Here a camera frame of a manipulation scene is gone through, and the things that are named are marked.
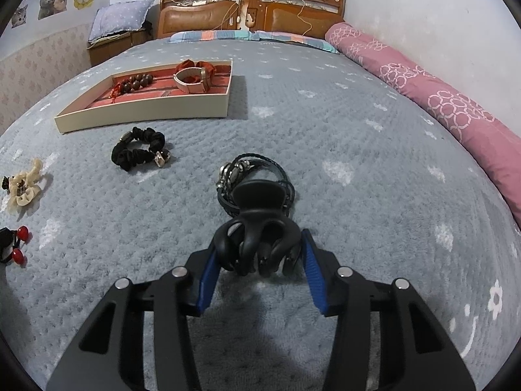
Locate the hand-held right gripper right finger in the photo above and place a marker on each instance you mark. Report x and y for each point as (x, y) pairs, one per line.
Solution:
(315, 277)

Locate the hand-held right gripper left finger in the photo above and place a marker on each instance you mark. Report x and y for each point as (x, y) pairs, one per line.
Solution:
(205, 285)

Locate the black claw hair clip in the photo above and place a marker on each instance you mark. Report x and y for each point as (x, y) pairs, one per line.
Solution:
(256, 195)

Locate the black scrunchie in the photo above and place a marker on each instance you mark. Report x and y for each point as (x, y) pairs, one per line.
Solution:
(130, 157)

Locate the beige tray with red lining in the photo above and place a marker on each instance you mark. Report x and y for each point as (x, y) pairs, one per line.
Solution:
(142, 120)

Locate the cream scrunchie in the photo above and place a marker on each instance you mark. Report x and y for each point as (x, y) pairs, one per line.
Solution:
(24, 195)

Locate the orange scrunchie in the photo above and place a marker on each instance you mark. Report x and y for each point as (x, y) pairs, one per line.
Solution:
(188, 65)

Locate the grey flower bed blanket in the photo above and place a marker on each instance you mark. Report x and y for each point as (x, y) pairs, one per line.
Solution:
(346, 130)

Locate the pink patterned bolster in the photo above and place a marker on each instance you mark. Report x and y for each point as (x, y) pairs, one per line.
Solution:
(447, 106)

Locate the striped pastel pillow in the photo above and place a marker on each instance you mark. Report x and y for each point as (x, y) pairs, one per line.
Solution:
(211, 36)
(301, 40)

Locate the wooden nightstand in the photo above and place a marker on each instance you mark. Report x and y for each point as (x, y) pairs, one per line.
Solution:
(110, 51)

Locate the wooden headboard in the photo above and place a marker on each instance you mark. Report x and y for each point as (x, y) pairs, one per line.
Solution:
(191, 18)

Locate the purple dotted pillow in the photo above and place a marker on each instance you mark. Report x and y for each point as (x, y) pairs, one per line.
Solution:
(118, 18)

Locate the white power strip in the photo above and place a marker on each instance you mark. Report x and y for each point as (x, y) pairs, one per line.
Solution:
(198, 3)

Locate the grey cat wall sticker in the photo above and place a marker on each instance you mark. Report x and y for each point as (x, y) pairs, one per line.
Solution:
(49, 4)

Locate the tabby kitten wall sticker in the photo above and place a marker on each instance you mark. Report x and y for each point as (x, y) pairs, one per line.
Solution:
(20, 16)

